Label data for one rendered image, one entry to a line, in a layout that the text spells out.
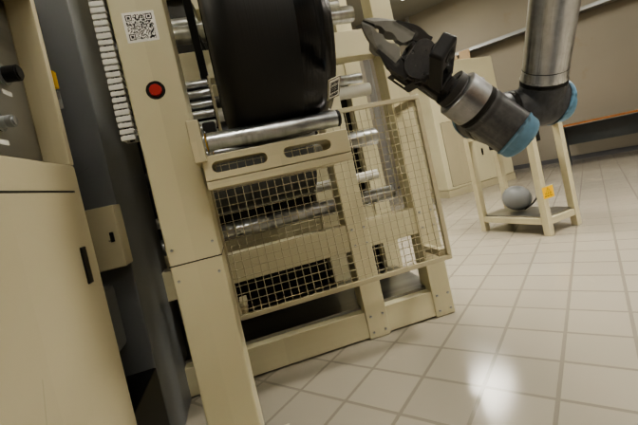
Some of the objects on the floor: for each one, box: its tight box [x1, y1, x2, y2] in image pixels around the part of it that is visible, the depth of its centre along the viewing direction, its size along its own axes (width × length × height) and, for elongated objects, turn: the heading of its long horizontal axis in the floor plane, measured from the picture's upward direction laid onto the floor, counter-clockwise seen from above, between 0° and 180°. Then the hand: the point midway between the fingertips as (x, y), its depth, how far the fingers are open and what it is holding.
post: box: [94, 0, 265, 425], centre depth 98 cm, size 13×13×250 cm
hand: (369, 24), depth 64 cm, fingers closed
